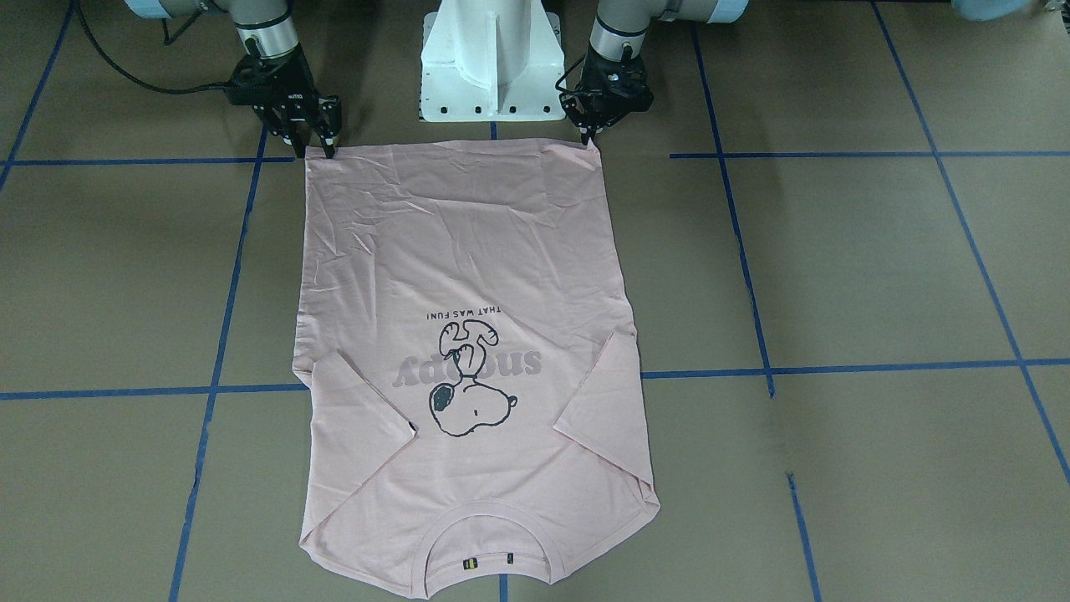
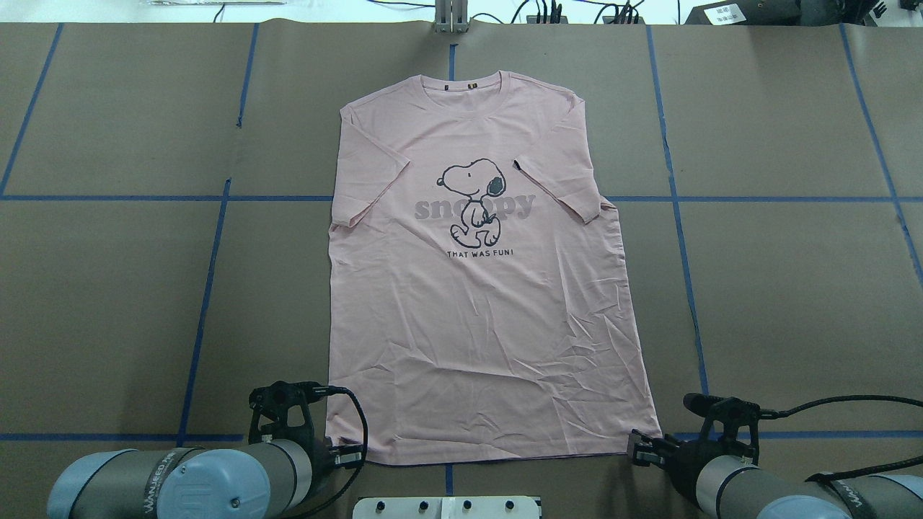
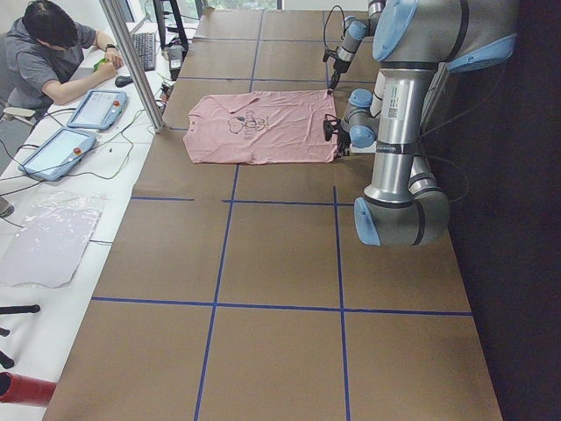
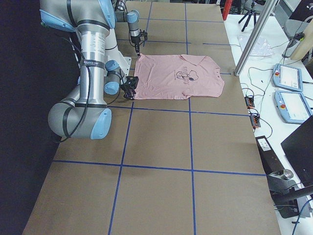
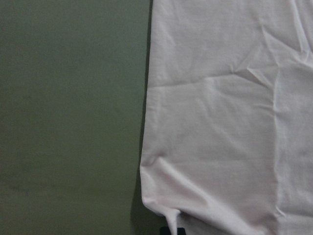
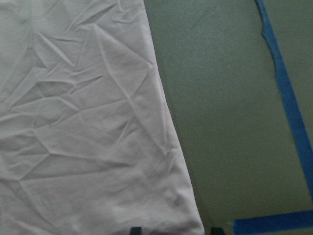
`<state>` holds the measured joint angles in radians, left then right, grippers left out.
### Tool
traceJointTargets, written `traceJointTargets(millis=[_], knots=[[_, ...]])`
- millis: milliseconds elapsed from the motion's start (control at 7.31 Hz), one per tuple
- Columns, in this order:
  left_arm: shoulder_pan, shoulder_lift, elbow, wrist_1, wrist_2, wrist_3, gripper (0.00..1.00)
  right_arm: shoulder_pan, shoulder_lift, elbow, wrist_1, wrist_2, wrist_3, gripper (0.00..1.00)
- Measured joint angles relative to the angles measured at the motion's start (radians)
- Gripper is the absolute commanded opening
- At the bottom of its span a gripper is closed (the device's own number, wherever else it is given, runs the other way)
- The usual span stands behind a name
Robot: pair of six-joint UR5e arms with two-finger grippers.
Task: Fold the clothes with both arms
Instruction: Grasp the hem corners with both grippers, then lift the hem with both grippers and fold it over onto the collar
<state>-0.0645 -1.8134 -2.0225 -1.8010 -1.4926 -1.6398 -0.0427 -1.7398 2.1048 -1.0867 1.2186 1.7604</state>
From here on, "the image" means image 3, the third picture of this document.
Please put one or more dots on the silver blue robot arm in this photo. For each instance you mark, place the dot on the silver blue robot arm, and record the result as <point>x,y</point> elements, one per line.
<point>354,30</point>
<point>403,204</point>

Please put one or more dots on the near blue teach pendant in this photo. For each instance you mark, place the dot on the near blue teach pendant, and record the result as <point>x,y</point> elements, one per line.
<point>58,155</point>

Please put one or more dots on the seated person grey shirt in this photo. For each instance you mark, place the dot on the seated person grey shirt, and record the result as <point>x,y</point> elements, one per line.
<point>44,48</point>

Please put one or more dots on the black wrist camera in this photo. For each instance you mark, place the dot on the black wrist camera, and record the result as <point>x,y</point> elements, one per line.
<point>331,125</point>
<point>329,53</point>

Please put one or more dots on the black camera tripod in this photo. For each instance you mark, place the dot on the black camera tripod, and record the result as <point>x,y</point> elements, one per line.
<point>6,361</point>

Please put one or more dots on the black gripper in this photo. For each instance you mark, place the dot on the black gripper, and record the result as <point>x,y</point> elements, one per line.
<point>338,67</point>
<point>343,139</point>

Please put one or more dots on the red cylinder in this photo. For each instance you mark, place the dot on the red cylinder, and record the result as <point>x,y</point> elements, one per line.
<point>26,390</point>

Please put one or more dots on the blue teach pendant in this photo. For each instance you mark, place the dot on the blue teach pendant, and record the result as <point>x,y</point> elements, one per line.
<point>58,155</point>
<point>99,109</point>

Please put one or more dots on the black keyboard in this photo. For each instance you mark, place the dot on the black keyboard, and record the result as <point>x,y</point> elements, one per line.
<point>145,46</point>

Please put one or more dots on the far blue teach pendant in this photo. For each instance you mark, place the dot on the far blue teach pendant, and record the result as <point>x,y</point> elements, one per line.
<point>99,109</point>

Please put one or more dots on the black computer mouse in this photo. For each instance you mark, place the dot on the black computer mouse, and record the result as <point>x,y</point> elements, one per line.
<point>122,81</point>

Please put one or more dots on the pink Snoopy t-shirt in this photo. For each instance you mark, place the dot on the pink Snoopy t-shirt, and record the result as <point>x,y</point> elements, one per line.
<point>262,127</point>

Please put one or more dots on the clear plastic bag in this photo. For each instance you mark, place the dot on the clear plastic bag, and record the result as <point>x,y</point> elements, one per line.
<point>49,247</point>

